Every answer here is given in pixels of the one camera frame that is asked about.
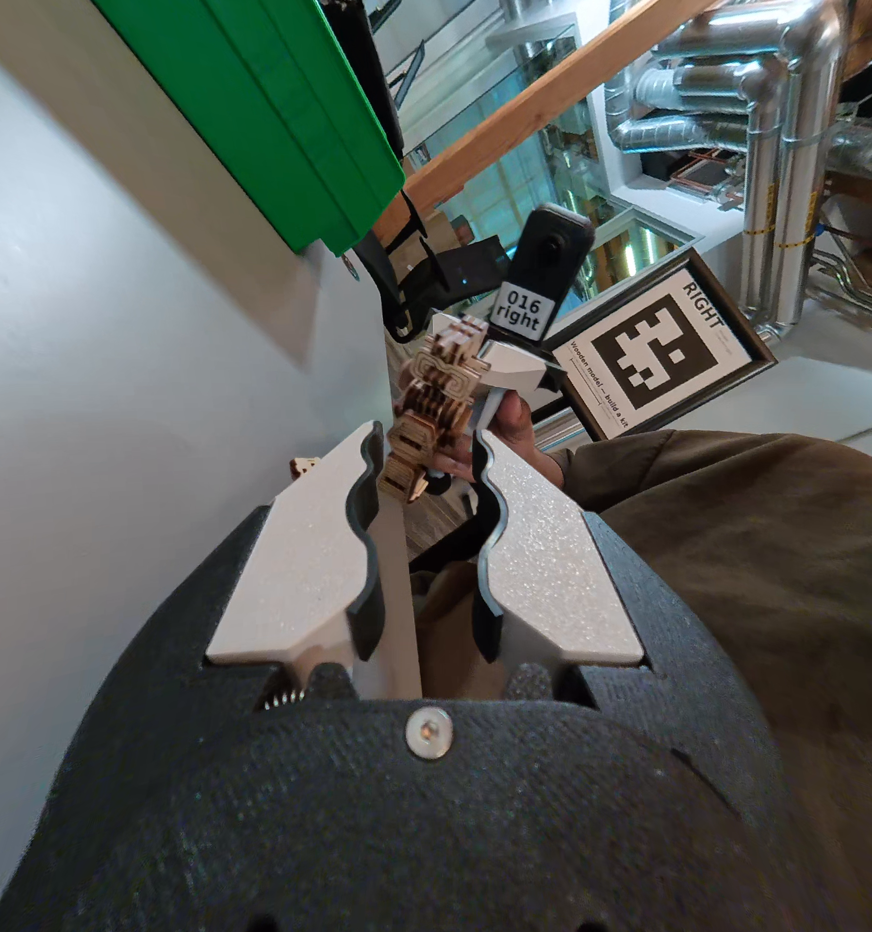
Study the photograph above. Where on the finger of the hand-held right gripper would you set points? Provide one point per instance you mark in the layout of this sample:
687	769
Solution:
447	324
519	371

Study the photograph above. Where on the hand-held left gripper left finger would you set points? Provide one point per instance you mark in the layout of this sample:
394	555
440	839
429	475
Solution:
297	582

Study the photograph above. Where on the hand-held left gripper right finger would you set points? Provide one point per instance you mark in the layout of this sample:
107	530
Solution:
559	582

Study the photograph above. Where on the layered wooden puzzle model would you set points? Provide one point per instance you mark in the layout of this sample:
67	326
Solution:
428	408

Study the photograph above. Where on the small wooden puzzle piece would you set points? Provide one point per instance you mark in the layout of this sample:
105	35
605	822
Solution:
305	468

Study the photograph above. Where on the person's right hand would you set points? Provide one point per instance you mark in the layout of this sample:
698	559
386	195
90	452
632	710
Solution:
512	426

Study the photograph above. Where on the black office chair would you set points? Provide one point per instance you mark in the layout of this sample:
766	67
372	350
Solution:
472	269

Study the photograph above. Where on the framed marker sign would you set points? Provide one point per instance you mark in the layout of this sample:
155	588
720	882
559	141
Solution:
654	349

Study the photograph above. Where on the person's trousers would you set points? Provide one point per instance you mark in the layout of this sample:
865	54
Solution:
734	582

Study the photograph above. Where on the wooden railing beam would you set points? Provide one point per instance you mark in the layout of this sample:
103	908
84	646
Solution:
552	87

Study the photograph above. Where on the silver ventilation ducts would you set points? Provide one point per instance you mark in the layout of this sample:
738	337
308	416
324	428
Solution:
763	182

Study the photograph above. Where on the green plastic bin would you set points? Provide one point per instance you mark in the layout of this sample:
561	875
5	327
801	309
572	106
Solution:
275	109

